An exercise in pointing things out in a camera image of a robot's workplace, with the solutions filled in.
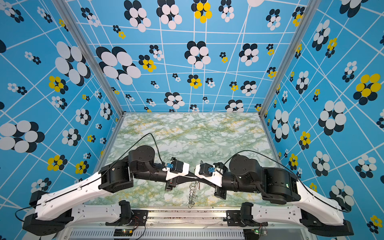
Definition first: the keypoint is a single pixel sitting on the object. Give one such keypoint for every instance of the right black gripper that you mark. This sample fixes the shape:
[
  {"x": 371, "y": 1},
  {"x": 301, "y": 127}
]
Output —
[{"x": 220, "y": 192}]

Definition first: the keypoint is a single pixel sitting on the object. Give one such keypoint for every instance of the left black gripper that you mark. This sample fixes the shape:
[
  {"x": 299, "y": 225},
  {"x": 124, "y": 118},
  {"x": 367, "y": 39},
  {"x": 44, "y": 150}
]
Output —
[{"x": 185, "y": 179}]

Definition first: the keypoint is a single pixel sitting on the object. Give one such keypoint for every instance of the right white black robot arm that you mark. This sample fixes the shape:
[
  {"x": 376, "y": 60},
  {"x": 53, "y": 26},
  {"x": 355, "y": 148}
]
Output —
[{"x": 291, "y": 201}]

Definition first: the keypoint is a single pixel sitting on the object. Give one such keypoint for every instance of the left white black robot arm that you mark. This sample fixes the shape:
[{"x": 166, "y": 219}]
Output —
[{"x": 53, "y": 211}]

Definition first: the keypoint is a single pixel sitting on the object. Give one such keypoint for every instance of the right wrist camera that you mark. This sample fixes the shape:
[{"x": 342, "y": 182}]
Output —
[{"x": 208, "y": 170}]

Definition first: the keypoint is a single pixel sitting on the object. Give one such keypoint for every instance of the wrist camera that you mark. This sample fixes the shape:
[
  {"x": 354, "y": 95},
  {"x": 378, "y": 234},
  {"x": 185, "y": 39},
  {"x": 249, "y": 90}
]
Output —
[
  {"x": 175, "y": 169},
  {"x": 208, "y": 170}
]

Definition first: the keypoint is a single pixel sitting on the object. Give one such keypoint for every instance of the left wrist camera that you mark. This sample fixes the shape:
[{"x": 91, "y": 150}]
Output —
[{"x": 175, "y": 169}]

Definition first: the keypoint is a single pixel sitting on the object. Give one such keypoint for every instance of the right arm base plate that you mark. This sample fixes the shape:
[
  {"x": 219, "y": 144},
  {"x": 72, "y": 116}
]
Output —
[{"x": 238, "y": 218}]

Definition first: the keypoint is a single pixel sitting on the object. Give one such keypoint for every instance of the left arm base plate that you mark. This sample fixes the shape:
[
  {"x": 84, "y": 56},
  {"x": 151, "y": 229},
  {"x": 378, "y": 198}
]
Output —
[{"x": 135, "y": 218}]

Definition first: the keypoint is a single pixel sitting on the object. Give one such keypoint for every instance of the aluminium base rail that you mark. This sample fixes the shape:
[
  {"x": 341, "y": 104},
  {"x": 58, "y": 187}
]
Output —
[{"x": 185, "y": 224}]

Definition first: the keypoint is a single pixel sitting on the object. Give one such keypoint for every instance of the right aluminium corner post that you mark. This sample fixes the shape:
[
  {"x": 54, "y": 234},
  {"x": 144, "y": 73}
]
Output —
[{"x": 288, "y": 57}]

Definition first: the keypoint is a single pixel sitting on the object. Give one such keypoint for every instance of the aluminium corner post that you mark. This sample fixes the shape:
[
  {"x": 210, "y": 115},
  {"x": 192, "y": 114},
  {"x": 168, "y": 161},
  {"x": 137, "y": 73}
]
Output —
[
  {"x": 288, "y": 57},
  {"x": 81, "y": 42}
]

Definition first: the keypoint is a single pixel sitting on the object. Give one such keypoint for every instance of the left aluminium corner post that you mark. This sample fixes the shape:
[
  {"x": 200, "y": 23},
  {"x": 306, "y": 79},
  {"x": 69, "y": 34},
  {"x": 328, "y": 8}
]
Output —
[{"x": 81, "y": 42}]

